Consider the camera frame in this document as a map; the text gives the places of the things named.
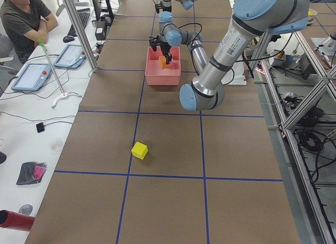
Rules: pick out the black computer mouse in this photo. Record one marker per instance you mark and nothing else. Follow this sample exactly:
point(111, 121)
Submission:
point(68, 39)

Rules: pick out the red cylinder bottle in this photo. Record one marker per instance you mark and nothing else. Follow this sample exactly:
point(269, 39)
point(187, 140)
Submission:
point(16, 221)

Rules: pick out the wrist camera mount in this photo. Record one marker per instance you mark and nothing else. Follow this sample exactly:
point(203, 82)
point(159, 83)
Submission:
point(154, 42)

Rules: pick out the teach pendant tablet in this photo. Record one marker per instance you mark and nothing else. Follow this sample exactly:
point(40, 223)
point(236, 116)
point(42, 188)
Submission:
point(32, 77)
point(71, 57)

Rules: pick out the aluminium frame rail structure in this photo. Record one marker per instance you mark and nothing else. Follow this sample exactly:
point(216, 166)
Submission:
point(298, 79)

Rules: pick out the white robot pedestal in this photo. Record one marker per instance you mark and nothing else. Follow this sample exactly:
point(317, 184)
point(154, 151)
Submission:
point(236, 75)

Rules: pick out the reacher stick with green tip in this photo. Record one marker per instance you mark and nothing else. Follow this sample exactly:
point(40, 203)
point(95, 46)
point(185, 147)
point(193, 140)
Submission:
point(63, 94)

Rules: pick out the orange foam block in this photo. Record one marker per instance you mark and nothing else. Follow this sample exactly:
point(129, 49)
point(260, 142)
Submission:
point(161, 61)

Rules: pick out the black box with label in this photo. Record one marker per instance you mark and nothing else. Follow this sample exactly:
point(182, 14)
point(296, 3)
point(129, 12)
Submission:
point(100, 32)

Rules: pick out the person in dark shirt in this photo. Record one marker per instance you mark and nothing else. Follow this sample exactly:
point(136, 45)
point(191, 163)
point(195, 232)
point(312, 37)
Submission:
point(26, 22)

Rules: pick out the aluminium frame post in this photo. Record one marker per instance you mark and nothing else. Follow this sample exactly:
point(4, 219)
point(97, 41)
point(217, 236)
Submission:
point(76, 22)

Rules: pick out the near teach pendant tablet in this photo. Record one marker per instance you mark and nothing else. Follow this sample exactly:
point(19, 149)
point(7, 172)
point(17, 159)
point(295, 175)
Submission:
point(32, 77)

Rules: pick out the yellow foam block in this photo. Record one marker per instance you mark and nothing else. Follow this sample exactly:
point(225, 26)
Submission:
point(139, 150)

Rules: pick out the black monitor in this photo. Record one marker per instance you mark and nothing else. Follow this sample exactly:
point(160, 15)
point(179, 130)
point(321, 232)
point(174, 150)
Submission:
point(98, 9)

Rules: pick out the grey and pink cloth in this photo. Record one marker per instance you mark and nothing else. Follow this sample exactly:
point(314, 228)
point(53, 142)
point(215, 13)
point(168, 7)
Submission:
point(31, 173)

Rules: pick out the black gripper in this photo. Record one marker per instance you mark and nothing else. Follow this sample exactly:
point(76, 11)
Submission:
point(165, 48)

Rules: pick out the pink plastic bin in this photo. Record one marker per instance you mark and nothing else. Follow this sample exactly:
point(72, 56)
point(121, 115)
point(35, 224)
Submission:
point(157, 73)

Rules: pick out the small black square device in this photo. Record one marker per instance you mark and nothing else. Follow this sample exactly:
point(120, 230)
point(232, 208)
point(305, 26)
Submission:
point(40, 127)

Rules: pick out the far teach pendant tablet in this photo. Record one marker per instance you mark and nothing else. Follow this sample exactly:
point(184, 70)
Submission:
point(71, 57)

